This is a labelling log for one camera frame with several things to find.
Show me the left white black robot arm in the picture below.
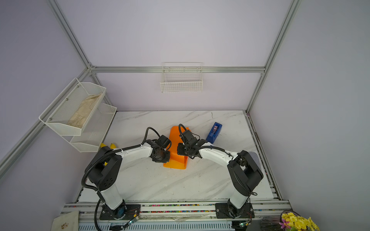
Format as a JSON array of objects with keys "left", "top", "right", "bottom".
[{"left": 81, "top": 135, "right": 172, "bottom": 212}]

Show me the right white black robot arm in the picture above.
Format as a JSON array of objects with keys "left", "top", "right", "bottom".
[{"left": 177, "top": 124, "right": 264, "bottom": 218}]

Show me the blue tape dispenser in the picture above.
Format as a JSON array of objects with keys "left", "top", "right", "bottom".
[{"left": 206, "top": 122, "right": 222, "bottom": 144}]

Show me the grey round object on table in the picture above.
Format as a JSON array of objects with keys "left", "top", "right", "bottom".
[{"left": 250, "top": 152, "right": 261, "bottom": 169}]

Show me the beige cloth in basket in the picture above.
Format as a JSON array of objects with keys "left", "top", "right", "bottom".
[{"left": 67, "top": 94, "right": 102, "bottom": 129}]

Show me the beige cloth bag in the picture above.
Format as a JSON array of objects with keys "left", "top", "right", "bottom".
[{"left": 51, "top": 211, "right": 79, "bottom": 231}]

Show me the yellow flower bouquet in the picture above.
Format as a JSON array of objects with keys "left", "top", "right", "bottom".
[{"left": 279, "top": 212, "right": 320, "bottom": 231}]

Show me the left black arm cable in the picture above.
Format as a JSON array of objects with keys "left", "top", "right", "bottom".
[{"left": 80, "top": 126, "right": 161, "bottom": 231}]

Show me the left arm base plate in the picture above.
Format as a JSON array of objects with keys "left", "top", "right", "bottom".
[{"left": 99, "top": 204, "right": 141, "bottom": 220}]

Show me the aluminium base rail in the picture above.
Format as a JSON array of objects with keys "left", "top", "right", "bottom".
[{"left": 61, "top": 200, "right": 292, "bottom": 231}]

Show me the lower white wire shelf basket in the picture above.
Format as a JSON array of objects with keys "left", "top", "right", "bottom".
[{"left": 68, "top": 103, "right": 117, "bottom": 153}]

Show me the white wire shelf basket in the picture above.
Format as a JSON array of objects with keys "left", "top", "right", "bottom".
[
  {"left": 39, "top": 78, "right": 106, "bottom": 136},
  {"left": 68, "top": 103, "right": 117, "bottom": 153}
]

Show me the white wire basket on wall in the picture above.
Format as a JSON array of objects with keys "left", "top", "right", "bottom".
[{"left": 160, "top": 62, "right": 203, "bottom": 93}]

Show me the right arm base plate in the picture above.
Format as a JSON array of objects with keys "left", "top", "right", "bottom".
[{"left": 215, "top": 202, "right": 255, "bottom": 219}]

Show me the upper white wire shelf basket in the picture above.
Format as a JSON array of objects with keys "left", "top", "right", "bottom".
[{"left": 39, "top": 78, "right": 106, "bottom": 136}]

